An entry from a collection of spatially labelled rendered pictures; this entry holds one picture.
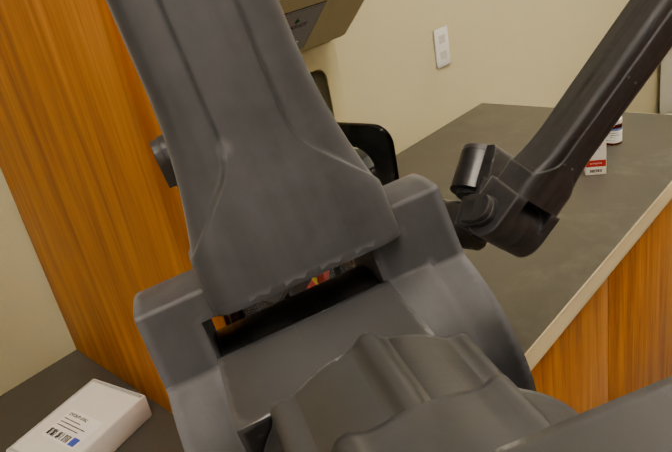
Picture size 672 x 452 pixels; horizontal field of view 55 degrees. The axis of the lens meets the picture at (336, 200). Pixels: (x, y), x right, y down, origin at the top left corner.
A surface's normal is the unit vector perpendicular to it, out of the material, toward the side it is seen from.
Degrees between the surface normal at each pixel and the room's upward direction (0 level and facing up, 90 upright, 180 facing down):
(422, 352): 19
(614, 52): 48
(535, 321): 0
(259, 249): 71
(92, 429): 0
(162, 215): 90
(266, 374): 7
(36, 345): 90
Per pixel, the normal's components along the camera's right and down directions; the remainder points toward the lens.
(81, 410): -0.18, -0.90
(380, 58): 0.73, 0.15
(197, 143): 0.18, 0.04
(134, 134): -0.66, 0.41
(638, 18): -0.79, -0.38
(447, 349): 0.33, -0.91
